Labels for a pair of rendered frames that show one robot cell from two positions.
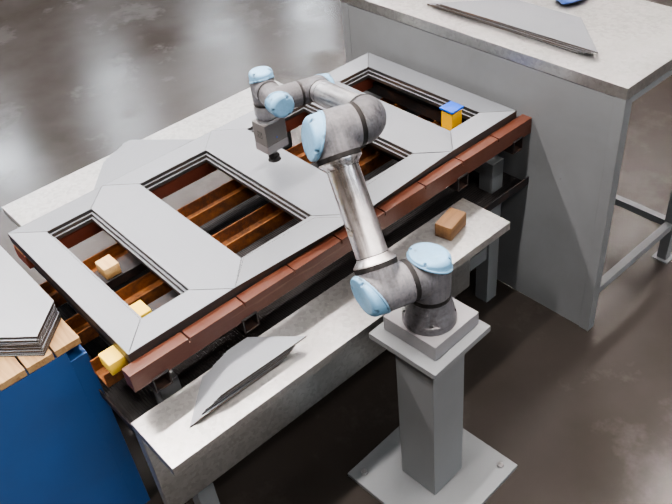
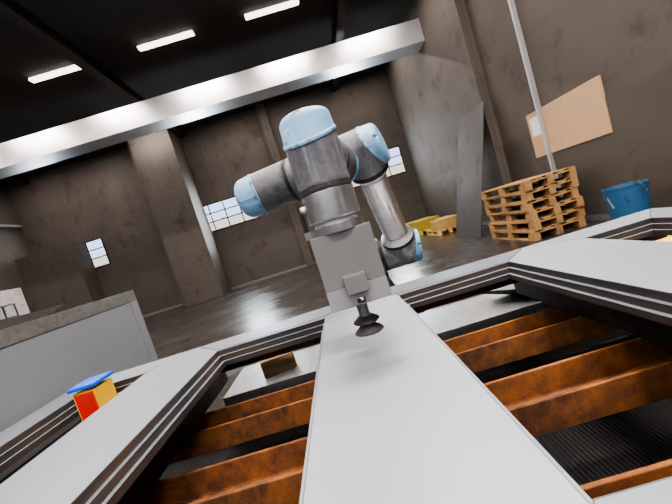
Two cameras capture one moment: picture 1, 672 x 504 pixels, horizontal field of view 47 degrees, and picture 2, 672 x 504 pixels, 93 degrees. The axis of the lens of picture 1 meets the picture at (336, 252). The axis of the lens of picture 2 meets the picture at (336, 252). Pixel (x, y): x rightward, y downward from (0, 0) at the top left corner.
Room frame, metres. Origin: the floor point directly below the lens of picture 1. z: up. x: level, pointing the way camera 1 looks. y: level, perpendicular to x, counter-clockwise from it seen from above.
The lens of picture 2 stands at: (2.52, 0.44, 1.04)
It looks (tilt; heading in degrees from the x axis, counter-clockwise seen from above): 4 degrees down; 219
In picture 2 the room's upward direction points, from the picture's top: 17 degrees counter-clockwise
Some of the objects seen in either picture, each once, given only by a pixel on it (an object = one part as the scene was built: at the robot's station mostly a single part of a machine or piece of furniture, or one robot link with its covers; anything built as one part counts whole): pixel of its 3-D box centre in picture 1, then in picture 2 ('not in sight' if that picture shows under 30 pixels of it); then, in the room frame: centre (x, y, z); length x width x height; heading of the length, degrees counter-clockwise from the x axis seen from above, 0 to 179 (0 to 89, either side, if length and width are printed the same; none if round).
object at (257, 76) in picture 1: (263, 86); (315, 154); (2.15, 0.16, 1.15); 0.09 x 0.08 x 0.11; 23
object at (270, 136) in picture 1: (268, 129); (346, 262); (2.17, 0.17, 0.99); 0.10 x 0.09 x 0.16; 40
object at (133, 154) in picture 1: (130, 160); not in sight; (2.45, 0.70, 0.77); 0.45 x 0.20 x 0.04; 128
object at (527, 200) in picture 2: not in sight; (529, 206); (-3.45, -0.32, 0.43); 1.24 x 0.84 x 0.87; 40
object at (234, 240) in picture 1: (286, 207); (403, 439); (2.14, 0.15, 0.70); 1.66 x 0.08 x 0.05; 128
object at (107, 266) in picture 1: (108, 267); not in sight; (1.82, 0.68, 0.79); 0.06 x 0.05 x 0.04; 38
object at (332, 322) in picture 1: (341, 315); (435, 325); (1.63, 0.01, 0.67); 1.30 x 0.20 x 0.03; 128
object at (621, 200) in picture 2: not in sight; (630, 204); (-2.47, 0.78, 0.28); 0.49 x 0.44 x 0.55; 40
